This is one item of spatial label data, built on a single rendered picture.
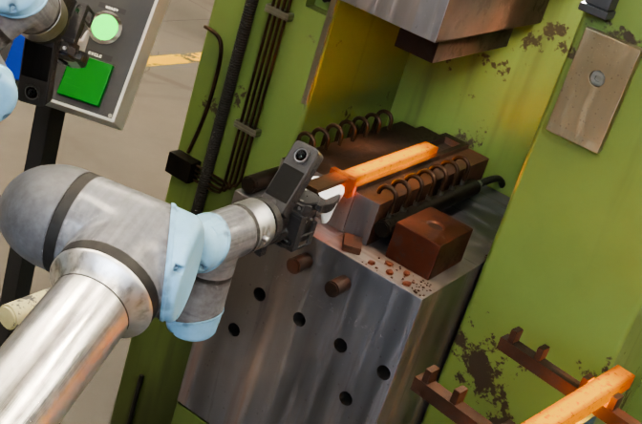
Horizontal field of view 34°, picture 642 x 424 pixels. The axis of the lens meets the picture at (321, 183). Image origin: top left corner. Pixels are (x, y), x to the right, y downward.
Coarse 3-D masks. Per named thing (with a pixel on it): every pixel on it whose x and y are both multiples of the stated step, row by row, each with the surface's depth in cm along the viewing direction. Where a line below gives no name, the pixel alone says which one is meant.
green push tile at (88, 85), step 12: (96, 60) 177; (72, 72) 177; (84, 72) 177; (96, 72) 177; (108, 72) 177; (60, 84) 176; (72, 84) 176; (84, 84) 176; (96, 84) 176; (72, 96) 176; (84, 96) 176; (96, 96) 176
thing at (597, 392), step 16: (592, 384) 141; (608, 384) 142; (624, 384) 144; (560, 400) 135; (576, 400) 136; (592, 400) 137; (608, 400) 142; (544, 416) 131; (560, 416) 132; (576, 416) 134
